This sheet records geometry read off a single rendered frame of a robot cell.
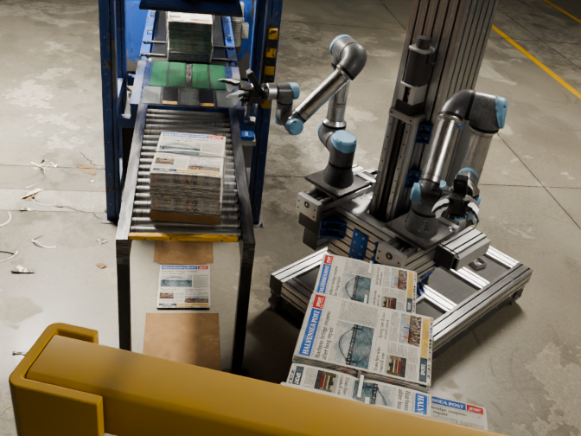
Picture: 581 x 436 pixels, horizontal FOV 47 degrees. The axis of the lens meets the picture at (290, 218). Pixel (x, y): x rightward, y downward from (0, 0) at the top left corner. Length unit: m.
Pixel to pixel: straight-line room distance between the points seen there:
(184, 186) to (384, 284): 0.87
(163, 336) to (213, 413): 2.79
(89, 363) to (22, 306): 3.00
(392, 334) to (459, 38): 1.33
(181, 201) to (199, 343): 0.93
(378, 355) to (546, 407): 1.78
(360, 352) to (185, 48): 3.03
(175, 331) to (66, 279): 0.72
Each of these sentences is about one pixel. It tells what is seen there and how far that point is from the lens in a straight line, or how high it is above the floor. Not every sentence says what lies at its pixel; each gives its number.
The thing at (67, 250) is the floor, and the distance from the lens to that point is 4.01.
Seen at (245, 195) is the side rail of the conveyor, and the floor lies 0.80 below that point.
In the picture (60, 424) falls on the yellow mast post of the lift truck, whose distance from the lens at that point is 0.67.
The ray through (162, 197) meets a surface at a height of 0.92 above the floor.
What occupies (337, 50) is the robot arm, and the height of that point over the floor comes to 1.41.
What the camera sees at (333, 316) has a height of 1.07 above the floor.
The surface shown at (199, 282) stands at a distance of 3.72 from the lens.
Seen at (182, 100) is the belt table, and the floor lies 0.80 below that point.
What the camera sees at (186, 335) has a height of 0.00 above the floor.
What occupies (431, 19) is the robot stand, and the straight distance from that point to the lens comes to 2.85.
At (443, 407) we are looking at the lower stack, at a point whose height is 0.60.
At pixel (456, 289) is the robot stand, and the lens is 3.69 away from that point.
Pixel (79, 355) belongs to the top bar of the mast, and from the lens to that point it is 0.67.
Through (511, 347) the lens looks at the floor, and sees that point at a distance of 3.78.
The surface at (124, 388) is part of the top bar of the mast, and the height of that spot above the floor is 1.85.
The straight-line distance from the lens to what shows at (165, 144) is 2.87.
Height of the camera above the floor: 2.32
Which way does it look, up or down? 32 degrees down
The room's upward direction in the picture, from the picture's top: 8 degrees clockwise
